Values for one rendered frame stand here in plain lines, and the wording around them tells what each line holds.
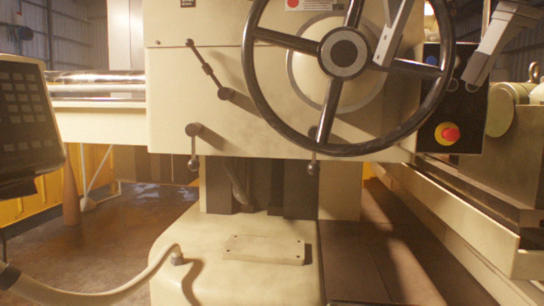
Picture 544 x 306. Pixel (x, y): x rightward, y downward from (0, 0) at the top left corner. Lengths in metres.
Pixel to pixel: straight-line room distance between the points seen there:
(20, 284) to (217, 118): 0.54
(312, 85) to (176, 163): 1.12
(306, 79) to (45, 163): 0.56
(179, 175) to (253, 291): 0.82
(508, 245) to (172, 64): 0.93
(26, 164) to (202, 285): 0.66
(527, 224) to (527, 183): 0.09
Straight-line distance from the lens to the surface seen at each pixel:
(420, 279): 1.18
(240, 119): 0.75
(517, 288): 1.12
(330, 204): 1.49
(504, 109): 0.90
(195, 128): 0.75
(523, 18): 0.44
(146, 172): 1.70
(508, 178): 0.88
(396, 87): 0.76
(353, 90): 0.62
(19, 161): 0.67
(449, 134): 0.67
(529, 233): 0.87
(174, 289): 1.11
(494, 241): 0.84
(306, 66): 0.61
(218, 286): 1.05
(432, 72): 0.54
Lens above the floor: 1.22
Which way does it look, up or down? 7 degrees down
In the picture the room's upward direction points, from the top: 1 degrees clockwise
